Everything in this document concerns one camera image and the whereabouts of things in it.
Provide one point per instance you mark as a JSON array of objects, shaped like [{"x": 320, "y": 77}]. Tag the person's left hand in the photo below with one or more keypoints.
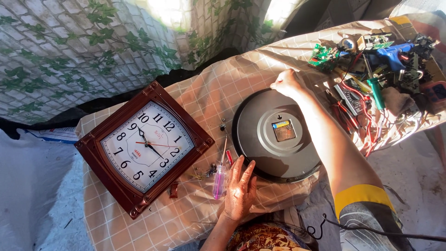
[{"x": 238, "y": 195}]

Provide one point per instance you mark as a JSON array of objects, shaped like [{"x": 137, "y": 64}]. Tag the person's right hand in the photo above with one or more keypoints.
[{"x": 291, "y": 83}]

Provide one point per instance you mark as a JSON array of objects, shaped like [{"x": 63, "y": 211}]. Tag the person's right fingers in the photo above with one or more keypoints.
[{"x": 276, "y": 84}]

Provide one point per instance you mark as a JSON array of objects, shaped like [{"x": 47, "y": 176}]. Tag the black round wall clock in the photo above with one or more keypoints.
[{"x": 264, "y": 153}]

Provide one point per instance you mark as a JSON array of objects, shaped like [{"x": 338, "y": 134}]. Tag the yellow and blue battery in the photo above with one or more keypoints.
[{"x": 281, "y": 124}]

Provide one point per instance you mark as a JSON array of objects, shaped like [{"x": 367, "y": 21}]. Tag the green circuit board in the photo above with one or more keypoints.
[
  {"x": 379, "y": 41},
  {"x": 322, "y": 57}
]

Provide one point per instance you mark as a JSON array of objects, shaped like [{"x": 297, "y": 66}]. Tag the beige checked cloth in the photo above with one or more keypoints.
[{"x": 216, "y": 90}]

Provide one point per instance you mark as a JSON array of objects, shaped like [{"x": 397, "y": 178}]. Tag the grey multimeter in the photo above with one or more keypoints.
[{"x": 350, "y": 98}]

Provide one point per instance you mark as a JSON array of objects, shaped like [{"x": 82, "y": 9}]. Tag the roll of tape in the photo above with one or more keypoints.
[{"x": 347, "y": 44}]

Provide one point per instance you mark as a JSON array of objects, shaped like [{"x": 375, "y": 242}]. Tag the small red screwdriver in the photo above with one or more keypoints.
[{"x": 229, "y": 157}]

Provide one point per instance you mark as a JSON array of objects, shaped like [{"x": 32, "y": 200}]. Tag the red multimeter lead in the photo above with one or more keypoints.
[{"x": 366, "y": 115}]

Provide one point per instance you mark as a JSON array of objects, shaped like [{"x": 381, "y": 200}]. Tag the small pile of screws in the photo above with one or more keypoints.
[{"x": 210, "y": 170}]

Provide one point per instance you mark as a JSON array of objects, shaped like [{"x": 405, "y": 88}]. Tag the blue glue gun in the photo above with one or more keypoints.
[{"x": 393, "y": 55}]

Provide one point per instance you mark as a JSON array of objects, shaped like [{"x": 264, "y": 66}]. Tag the grey rag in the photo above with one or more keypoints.
[{"x": 397, "y": 100}]

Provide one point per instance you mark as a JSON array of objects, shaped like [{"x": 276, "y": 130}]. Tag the small brown plastic piece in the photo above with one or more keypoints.
[{"x": 173, "y": 190}]

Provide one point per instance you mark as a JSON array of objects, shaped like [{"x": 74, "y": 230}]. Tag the orange electronic device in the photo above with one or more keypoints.
[{"x": 435, "y": 92}]

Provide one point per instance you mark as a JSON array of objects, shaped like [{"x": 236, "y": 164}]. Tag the white woven sack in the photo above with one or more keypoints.
[{"x": 52, "y": 134}]

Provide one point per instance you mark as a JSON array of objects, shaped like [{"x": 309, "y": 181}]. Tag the brown square wall clock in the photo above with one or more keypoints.
[{"x": 143, "y": 150}]

